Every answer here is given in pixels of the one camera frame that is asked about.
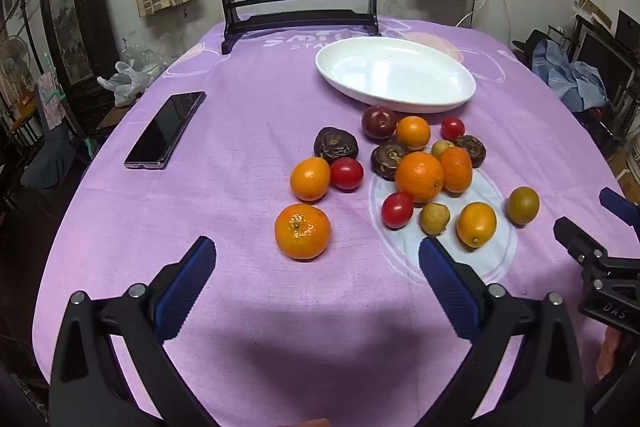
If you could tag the dark wooden cabinet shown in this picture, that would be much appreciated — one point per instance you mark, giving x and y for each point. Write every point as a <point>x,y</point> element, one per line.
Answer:
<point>70,17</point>

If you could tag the oval orange kumquat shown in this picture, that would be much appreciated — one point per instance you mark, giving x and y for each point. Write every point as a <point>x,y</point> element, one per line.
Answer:
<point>476,224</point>
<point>310,178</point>

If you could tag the white oval plate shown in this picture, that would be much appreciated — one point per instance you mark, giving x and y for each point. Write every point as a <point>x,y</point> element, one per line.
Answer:
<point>395,72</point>

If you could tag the small yellow longan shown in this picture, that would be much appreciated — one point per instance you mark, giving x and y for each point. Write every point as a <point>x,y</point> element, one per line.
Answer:
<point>441,148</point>
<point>434,218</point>

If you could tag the tangerine with green stem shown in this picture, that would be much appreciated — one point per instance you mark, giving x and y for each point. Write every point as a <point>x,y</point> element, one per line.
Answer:
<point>302,232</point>

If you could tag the purple printed tablecloth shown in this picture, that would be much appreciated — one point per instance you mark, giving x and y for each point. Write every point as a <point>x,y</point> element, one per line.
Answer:
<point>225,157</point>

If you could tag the red cherry tomato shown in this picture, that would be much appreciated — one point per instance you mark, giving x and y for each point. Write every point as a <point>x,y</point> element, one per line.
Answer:
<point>453,128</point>
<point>346,173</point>
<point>397,210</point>

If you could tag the green yellow kumquat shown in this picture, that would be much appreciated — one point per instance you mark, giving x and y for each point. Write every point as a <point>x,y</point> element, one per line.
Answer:
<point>523,205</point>

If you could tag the blue cloth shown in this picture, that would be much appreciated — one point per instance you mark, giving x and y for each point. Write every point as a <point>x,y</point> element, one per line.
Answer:
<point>570,79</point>

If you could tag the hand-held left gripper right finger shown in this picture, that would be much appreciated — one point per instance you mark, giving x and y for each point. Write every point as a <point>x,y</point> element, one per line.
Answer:
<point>447,289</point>

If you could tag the black monitor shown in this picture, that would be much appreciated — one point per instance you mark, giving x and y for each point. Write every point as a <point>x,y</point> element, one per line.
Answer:
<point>607,57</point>

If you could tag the person's right hand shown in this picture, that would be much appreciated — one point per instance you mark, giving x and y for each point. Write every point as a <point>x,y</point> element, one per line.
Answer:
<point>607,352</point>

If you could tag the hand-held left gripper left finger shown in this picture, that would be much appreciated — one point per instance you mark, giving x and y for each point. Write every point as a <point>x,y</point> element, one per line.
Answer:
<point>182,294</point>

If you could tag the white plastic bag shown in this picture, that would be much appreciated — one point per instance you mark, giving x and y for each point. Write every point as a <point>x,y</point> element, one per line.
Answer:
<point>125,82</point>

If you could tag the dark red plum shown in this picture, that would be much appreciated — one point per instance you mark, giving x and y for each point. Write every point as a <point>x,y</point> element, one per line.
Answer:
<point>379,122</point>

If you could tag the dark brown water chestnut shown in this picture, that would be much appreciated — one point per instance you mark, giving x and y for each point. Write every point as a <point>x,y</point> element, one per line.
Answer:
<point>386,160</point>
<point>472,149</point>
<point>335,145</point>

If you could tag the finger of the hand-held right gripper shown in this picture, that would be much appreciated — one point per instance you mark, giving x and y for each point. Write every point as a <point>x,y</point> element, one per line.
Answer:
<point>620,207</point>
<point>575,237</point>

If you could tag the cardboard box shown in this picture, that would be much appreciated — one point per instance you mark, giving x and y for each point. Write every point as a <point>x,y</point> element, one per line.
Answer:
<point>627,167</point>

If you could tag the black hat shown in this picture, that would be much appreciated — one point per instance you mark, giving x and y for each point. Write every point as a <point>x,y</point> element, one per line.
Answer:
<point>530,44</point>

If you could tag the large round orange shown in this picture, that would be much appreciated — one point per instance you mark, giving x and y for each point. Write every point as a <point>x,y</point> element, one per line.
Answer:
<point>419,176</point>

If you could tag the black smartphone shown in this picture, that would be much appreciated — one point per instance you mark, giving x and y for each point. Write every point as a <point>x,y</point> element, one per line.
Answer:
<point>165,129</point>

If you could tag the standing fan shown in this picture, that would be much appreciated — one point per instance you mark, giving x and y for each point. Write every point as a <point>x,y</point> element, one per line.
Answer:
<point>11,57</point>

